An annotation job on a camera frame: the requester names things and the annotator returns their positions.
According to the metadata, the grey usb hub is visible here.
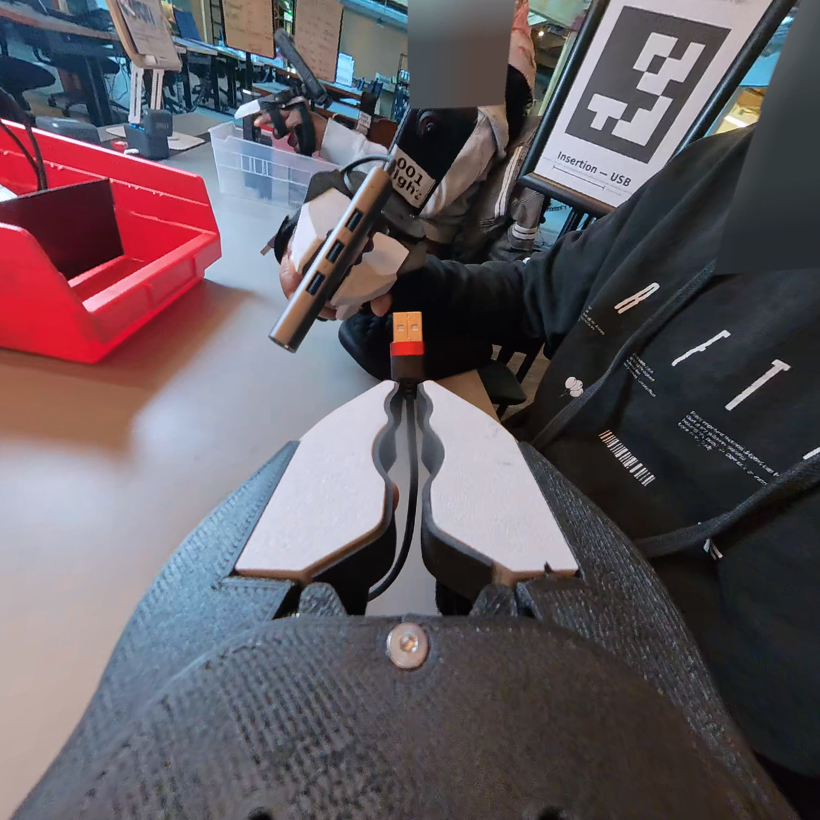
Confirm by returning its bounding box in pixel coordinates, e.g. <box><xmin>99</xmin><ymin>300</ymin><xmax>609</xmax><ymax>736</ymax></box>
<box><xmin>267</xmin><ymin>168</ymin><xmax>393</xmax><ymax>354</ymax></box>

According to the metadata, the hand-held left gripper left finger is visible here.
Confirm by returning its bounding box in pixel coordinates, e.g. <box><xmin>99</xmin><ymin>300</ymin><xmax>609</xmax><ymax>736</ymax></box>
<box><xmin>234</xmin><ymin>379</ymin><xmax>399</xmax><ymax>584</ymax></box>

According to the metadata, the black bin divider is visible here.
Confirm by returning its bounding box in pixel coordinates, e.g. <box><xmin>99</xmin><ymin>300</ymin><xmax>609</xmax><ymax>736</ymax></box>
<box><xmin>0</xmin><ymin>178</ymin><xmax>124</xmax><ymax>281</ymax></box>

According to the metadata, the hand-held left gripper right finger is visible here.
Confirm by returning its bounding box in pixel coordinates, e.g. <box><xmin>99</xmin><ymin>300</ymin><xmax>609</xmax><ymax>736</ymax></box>
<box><xmin>419</xmin><ymin>379</ymin><xmax>582</xmax><ymax>587</ymax></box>

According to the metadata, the wooden document stand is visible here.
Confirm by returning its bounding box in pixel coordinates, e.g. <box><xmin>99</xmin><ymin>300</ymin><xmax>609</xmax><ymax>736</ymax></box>
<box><xmin>105</xmin><ymin>0</ymin><xmax>187</xmax><ymax>126</ymax></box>

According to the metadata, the brown paper poster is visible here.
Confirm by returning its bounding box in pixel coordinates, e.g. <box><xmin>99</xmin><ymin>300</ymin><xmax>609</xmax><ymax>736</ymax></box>
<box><xmin>293</xmin><ymin>0</ymin><xmax>345</xmax><ymax>81</ymax></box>
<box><xmin>221</xmin><ymin>0</ymin><xmax>276</xmax><ymax>59</ymax></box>

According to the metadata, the small dark device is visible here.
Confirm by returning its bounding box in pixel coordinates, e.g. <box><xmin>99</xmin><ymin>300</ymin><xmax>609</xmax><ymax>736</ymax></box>
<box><xmin>123</xmin><ymin>108</ymin><xmax>174</xmax><ymax>161</ymax></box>

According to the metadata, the thin black cable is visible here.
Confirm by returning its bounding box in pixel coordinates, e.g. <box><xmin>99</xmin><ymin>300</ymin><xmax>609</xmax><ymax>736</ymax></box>
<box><xmin>0</xmin><ymin>86</ymin><xmax>48</xmax><ymax>192</ymax></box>

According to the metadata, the black white marker sign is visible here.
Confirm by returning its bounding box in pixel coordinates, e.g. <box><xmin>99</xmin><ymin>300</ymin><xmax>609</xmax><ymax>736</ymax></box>
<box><xmin>518</xmin><ymin>0</ymin><xmax>798</xmax><ymax>215</ymax></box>

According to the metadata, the red plastic bin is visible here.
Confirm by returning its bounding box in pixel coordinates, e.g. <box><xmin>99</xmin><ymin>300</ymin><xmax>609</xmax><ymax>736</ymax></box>
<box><xmin>0</xmin><ymin>118</ymin><xmax>223</xmax><ymax>365</ymax></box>

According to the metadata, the grey hub's attached cable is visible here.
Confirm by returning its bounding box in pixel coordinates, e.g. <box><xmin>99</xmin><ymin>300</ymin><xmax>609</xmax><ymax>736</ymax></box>
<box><xmin>338</xmin><ymin>152</ymin><xmax>397</xmax><ymax>196</ymax></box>

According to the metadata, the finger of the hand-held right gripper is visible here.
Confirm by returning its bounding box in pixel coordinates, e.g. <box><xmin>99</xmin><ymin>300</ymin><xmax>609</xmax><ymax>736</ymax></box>
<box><xmin>286</xmin><ymin>187</ymin><xmax>360</xmax><ymax>273</ymax></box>
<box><xmin>332</xmin><ymin>232</ymin><xmax>411</xmax><ymax>321</ymax></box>

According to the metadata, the black office chair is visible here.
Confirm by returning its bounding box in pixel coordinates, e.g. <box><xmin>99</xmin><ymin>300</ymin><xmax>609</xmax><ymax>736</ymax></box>
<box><xmin>0</xmin><ymin>54</ymin><xmax>59</xmax><ymax>116</ymax></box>

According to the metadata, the red black usb cable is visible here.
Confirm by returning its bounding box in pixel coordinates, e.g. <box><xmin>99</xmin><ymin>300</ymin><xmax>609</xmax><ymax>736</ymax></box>
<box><xmin>366</xmin><ymin>310</ymin><xmax>428</xmax><ymax>602</ymax></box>

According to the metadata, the clear plastic bin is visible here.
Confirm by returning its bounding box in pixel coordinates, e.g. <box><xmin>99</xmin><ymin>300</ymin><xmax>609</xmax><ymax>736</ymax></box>
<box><xmin>208</xmin><ymin>120</ymin><xmax>340</xmax><ymax>209</ymax></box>

